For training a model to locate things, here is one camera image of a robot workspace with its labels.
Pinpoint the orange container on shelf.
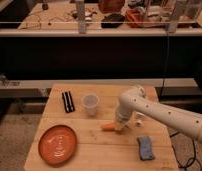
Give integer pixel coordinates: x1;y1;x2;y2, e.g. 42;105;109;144
125;9;151;28

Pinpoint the clear plastic cup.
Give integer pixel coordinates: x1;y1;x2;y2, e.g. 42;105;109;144
82;93;99;116

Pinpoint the black rectangular case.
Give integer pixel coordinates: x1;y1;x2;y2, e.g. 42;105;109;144
62;91;75;113

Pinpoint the blue sponge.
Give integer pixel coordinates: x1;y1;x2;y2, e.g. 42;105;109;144
137;136;155;161

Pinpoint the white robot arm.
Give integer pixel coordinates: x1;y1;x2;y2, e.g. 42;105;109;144
114;85;202;144

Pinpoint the metal post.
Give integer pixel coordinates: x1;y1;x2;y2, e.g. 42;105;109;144
167;0;187;33
75;0;87;34

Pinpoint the metal post right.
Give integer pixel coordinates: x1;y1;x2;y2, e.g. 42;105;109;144
167;0;187;33

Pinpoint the white tube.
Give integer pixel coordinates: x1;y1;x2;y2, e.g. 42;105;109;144
135;113;146;127

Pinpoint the metal post left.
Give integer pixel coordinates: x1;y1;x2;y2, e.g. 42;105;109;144
75;0;87;34

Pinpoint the orange plate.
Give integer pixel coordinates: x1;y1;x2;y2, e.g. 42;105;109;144
38;125;77;166

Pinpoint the black bowl on shelf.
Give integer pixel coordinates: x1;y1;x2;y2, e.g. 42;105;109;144
101;13;125;28

